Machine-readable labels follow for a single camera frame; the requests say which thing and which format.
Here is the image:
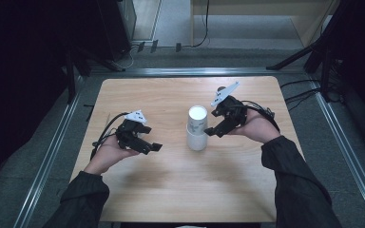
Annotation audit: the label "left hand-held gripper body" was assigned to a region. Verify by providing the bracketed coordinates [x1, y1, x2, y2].
[115, 109, 148, 150]

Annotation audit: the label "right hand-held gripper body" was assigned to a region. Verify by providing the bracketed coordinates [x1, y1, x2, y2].
[210, 81, 248, 128]

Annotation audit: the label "white paper cup green print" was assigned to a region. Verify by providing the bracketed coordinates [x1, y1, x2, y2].
[186, 104, 209, 134]

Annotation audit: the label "plain white paper cup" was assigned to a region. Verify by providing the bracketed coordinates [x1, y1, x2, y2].
[185, 126, 209, 152]

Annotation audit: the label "person's left hand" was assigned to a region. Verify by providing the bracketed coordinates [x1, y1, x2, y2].
[83, 135, 140, 176]

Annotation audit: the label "person's right hand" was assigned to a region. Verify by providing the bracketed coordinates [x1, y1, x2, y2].
[230, 108, 281, 144]

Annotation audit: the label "black tape strip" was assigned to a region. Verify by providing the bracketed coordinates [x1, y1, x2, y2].
[83, 104, 95, 123]

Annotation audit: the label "black tripod stand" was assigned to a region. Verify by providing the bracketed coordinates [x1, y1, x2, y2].
[64, 47, 126, 105]
[265, 0, 350, 103]

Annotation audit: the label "black cabinet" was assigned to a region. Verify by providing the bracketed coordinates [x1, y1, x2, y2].
[95, 0, 138, 63]

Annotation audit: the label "light wooden furniture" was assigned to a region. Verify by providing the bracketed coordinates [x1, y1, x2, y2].
[189, 0, 341, 48]

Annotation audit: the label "left hand-held gripper black cable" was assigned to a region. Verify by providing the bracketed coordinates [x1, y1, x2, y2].
[89, 111, 131, 162]

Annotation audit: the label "hand-held gripper black cable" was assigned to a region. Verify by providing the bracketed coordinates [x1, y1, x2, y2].
[241, 100, 281, 133]
[89, 111, 131, 162]

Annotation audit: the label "right hand-held gripper black cable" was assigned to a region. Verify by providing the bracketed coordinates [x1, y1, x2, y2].
[241, 100, 281, 133]

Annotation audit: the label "long metal floor rail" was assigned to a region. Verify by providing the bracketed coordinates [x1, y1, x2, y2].
[12, 75, 87, 228]
[307, 78, 365, 228]
[88, 66, 306, 78]

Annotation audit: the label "black floor cables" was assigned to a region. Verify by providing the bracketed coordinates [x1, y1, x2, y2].
[279, 78, 323, 112]

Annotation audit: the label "white floor cable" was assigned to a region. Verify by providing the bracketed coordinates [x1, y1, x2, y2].
[119, 44, 141, 69]

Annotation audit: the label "black hanging cable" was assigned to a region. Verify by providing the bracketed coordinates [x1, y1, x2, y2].
[192, 0, 211, 48]

